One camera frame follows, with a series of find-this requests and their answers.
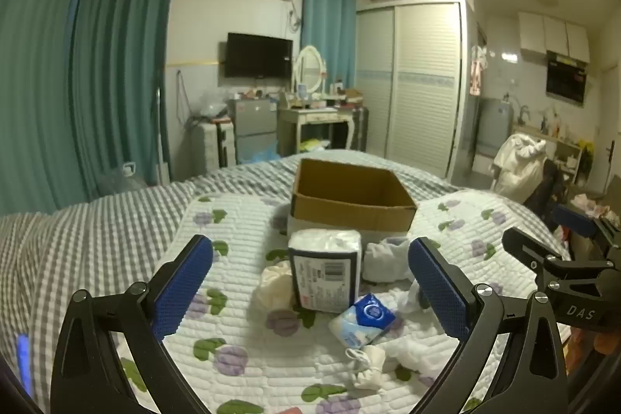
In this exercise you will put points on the white floral quilt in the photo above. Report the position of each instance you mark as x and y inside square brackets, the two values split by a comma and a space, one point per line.
[242, 220]

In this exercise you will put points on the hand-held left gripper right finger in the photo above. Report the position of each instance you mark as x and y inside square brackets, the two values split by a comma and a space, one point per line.
[436, 288]

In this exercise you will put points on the light blue curtain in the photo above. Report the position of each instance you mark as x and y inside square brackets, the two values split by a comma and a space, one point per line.
[325, 16]

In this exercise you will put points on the teal curtain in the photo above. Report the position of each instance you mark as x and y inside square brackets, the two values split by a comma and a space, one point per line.
[34, 79]
[126, 65]

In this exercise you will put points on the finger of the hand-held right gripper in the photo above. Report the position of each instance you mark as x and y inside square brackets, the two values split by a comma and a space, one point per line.
[526, 246]
[575, 220]

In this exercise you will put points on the small blue photo frame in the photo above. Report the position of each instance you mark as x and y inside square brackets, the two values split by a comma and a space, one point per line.
[303, 92]

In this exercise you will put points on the white slatted wardrobe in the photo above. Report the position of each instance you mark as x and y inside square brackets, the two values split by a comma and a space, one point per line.
[422, 84]

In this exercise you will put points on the white suitcase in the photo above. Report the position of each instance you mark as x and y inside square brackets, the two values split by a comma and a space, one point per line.
[213, 147]

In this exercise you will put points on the white kitchen wall cabinets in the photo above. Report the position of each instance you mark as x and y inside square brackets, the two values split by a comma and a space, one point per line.
[553, 33]

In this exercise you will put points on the white tissue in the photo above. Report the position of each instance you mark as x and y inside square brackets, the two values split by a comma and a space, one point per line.
[406, 297]

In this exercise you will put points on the pink hanging clothes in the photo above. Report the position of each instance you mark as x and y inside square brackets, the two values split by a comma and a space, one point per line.
[476, 72]

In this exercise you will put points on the yellow bag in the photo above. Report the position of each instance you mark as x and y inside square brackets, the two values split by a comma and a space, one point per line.
[313, 146]

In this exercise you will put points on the dark chair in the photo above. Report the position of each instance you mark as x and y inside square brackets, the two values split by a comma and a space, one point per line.
[546, 191]

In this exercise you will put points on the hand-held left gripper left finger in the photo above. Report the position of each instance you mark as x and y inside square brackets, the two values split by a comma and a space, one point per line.
[182, 292]

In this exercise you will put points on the white sock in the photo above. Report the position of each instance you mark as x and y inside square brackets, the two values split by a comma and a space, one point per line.
[371, 370]
[383, 261]

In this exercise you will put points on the large white tissue pack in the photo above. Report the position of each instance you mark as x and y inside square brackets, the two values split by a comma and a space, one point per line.
[320, 278]

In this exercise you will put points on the white jacket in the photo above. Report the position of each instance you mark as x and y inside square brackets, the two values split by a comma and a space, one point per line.
[519, 166]

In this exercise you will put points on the blue tissue packet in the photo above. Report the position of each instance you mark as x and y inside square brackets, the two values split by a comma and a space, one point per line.
[364, 314]

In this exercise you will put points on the small silver fridge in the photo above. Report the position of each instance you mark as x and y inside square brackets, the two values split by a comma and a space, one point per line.
[254, 123]

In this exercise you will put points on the white kitchen counter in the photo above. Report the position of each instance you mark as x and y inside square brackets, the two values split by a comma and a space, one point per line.
[567, 147]

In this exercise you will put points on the black wall television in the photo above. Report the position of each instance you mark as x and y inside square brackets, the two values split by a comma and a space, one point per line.
[259, 55]

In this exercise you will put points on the clear plastic bag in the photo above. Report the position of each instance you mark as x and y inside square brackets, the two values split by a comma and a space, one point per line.
[119, 183]
[211, 106]

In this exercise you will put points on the white cloth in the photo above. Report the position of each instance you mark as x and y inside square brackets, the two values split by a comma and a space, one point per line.
[417, 356]

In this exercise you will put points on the white dressing table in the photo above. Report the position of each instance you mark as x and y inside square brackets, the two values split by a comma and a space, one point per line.
[315, 117]

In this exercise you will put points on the white oval mirror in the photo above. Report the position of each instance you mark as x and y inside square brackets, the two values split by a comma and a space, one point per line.
[310, 67]

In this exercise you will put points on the black range hood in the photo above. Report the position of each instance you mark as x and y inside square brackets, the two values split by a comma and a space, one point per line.
[565, 79]

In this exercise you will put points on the brown cardboard box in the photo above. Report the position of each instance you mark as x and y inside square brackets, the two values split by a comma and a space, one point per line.
[349, 215]

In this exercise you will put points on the cream cloth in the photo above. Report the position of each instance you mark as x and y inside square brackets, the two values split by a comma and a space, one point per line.
[271, 288]

